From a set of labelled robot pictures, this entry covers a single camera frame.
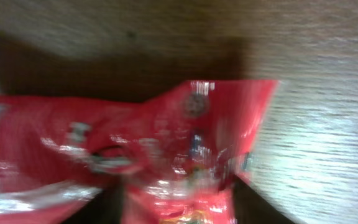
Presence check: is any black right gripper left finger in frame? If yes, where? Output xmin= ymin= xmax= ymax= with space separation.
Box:
xmin=62 ymin=180 xmax=124 ymax=224

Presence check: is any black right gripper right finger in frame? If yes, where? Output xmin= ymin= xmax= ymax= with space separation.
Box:
xmin=233 ymin=177 xmax=295 ymax=224

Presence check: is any red candy bag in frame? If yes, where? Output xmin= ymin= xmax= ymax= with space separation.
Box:
xmin=0 ymin=80 xmax=278 ymax=223

